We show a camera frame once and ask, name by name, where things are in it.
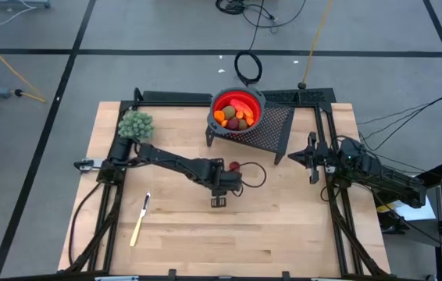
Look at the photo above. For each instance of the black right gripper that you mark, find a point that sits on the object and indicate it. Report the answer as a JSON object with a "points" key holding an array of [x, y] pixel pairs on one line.
{"points": [[322, 160]]}

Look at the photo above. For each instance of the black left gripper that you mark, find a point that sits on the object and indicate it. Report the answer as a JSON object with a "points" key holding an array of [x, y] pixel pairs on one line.
{"points": [[223, 181]]}

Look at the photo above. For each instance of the bright red pomegranate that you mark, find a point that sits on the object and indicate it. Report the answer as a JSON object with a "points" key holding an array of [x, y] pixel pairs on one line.
{"points": [[234, 165]]}

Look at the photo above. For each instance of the dark red pomegranate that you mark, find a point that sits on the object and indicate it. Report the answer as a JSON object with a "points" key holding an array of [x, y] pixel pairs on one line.
{"points": [[233, 124]]}

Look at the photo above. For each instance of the brown-green kiwi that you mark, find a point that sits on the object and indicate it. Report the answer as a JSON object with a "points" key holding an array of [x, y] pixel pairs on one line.
{"points": [[228, 112], [243, 125]]}

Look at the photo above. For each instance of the orange mandarin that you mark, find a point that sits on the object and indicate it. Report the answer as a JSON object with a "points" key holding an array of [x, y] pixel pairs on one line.
{"points": [[219, 116]]}

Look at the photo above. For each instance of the red collapsible colander bowl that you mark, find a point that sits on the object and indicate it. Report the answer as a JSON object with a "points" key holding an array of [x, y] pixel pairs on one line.
{"points": [[215, 101]]}

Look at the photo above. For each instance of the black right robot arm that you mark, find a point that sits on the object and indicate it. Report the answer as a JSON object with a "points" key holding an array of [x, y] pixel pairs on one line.
{"points": [[393, 183]]}

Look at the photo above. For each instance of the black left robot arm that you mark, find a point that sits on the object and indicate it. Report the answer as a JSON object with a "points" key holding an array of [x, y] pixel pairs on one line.
{"points": [[174, 162]]}

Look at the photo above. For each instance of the black perforated metal shelf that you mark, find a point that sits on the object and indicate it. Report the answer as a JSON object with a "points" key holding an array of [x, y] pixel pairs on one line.
{"points": [[271, 129]]}

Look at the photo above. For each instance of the black perforated metal plate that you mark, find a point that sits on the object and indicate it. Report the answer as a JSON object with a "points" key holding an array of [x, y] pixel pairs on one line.
{"points": [[307, 96]]}

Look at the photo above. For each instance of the potted green succulent plant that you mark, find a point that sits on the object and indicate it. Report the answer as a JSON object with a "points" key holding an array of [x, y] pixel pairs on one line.
{"points": [[136, 125]]}

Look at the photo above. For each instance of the black aluminium table frame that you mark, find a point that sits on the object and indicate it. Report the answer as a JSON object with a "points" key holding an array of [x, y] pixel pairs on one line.
{"points": [[166, 104]]}

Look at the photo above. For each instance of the black table edge bracket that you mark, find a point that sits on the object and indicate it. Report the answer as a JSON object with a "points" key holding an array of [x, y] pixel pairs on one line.
{"points": [[285, 274], [172, 274]]}

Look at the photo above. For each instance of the silver arm base bracket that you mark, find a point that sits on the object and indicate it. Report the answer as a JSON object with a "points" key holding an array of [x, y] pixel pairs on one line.
{"points": [[88, 164]]}

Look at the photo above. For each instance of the silver metal bracket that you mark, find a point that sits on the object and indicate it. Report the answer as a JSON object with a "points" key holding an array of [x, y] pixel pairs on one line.
{"points": [[115, 278]]}

